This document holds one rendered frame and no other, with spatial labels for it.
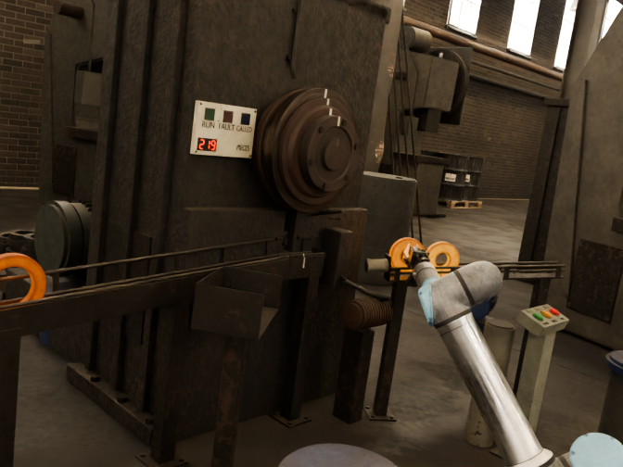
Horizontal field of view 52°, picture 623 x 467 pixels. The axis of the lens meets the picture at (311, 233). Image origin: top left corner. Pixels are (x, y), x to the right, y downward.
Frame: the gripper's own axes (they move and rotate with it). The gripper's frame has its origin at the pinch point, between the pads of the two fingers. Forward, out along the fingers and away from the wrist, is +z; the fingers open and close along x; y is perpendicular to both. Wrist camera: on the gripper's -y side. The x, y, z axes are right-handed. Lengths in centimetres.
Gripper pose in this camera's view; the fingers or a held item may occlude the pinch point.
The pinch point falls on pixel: (408, 251)
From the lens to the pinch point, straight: 272.6
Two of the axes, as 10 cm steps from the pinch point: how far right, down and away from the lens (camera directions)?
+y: 1.8, -8.9, -4.2
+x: -9.8, -1.0, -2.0
